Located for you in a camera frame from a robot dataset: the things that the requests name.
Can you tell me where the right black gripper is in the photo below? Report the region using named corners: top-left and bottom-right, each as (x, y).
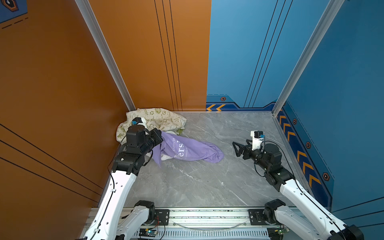
top-left (232, 138), bottom-right (271, 173)

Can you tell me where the cream green patterned cloth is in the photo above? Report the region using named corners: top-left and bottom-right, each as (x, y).
top-left (116, 108), bottom-right (187, 143)

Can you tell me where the purple cloth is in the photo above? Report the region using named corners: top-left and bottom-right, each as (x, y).
top-left (152, 131), bottom-right (225, 168)

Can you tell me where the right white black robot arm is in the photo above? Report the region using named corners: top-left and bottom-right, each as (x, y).
top-left (233, 140), bottom-right (365, 240)

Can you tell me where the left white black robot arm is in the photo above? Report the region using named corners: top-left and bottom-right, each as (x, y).
top-left (83, 123), bottom-right (163, 240)

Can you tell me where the white cloth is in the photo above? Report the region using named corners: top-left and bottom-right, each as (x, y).
top-left (146, 129), bottom-right (178, 166)

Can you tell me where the right green circuit board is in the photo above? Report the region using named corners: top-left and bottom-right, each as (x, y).
top-left (268, 228), bottom-right (290, 240)

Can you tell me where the green circuit board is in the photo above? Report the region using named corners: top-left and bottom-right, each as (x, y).
top-left (268, 228), bottom-right (290, 240)
top-left (138, 229), bottom-right (158, 239)

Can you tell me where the left green circuit board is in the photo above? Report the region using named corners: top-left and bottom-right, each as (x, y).
top-left (138, 229), bottom-right (158, 239)

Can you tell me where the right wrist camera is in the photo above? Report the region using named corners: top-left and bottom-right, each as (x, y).
top-left (251, 131), bottom-right (265, 151)

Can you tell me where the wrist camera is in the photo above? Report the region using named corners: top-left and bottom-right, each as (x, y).
top-left (251, 131), bottom-right (265, 151)
top-left (131, 117), bottom-right (148, 129)

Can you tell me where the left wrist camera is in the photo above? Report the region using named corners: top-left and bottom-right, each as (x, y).
top-left (131, 117), bottom-right (148, 129)

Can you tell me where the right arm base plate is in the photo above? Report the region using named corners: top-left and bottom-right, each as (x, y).
top-left (248, 209), bottom-right (269, 226)

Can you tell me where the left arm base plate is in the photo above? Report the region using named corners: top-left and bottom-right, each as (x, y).
top-left (142, 209), bottom-right (170, 226)

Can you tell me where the aluminium front rail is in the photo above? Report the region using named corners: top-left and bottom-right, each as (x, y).
top-left (79, 206), bottom-right (343, 240)

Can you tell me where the left aluminium corner post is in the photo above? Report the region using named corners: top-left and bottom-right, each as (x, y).
top-left (75, 0), bottom-right (137, 111)

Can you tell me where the aluminium corner post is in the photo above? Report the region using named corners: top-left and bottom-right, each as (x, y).
top-left (75, 0), bottom-right (137, 111)
top-left (272, 0), bottom-right (345, 117)

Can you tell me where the right aluminium corner post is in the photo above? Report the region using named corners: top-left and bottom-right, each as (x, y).
top-left (272, 0), bottom-right (345, 117)

